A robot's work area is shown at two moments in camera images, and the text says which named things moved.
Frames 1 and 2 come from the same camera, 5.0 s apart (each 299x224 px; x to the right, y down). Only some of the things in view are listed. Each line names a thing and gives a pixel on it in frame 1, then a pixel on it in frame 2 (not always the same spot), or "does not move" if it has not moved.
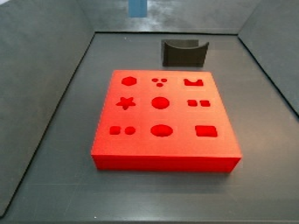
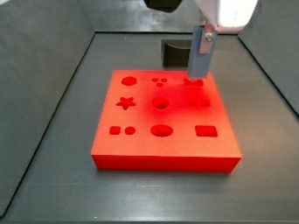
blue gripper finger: [137, 8] → [200, 60]
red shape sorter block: [164, 122] does not move
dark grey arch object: [182, 53] does not move
